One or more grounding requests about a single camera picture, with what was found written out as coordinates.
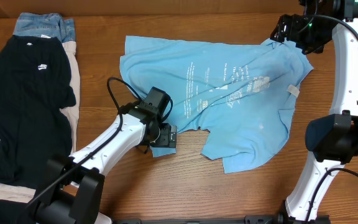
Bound beige garment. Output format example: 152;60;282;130
0;41;80;203

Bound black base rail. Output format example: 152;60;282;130
110;214;331;224

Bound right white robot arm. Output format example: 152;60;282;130
265;0;358;223

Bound black t-shirt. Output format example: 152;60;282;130
0;35;76;189

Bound blue denim jeans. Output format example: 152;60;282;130
13;12;76;43

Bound light blue printed t-shirt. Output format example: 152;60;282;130
119;36;313;174

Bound dark garment with blue trim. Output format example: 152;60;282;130
0;200;26;224

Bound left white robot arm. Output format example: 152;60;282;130
27;87;177;224

